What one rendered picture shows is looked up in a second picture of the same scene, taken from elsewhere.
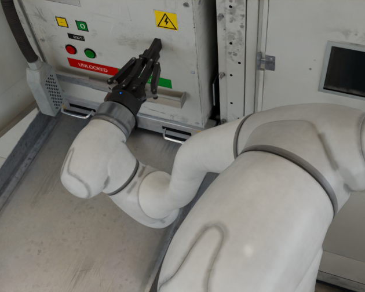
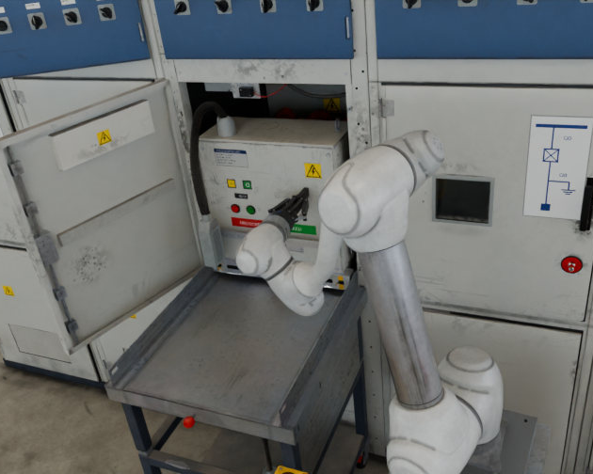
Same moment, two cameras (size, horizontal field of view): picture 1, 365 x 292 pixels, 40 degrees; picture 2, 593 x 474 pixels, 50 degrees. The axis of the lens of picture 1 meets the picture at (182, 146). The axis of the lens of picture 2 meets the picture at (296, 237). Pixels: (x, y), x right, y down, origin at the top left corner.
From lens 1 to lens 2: 0.88 m
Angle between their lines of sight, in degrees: 23
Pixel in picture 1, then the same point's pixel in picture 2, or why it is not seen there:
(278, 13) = not seen: hidden behind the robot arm
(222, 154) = not seen: hidden behind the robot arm
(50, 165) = (209, 310)
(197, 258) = (338, 174)
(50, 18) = (222, 181)
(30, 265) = (193, 374)
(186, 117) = not seen: hidden behind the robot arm
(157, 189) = (308, 268)
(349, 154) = (418, 143)
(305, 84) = (421, 216)
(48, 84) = (215, 237)
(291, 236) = (387, 167)
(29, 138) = (191, 290)
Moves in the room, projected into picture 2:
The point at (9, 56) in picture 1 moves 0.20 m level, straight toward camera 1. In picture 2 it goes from (181, 223) to (199, 245)
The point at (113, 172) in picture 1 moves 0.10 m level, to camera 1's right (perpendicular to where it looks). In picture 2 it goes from (275, 255) to (311, 249)
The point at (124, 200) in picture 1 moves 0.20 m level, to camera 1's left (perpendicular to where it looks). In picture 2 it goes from (281, 281) to (209, 291)
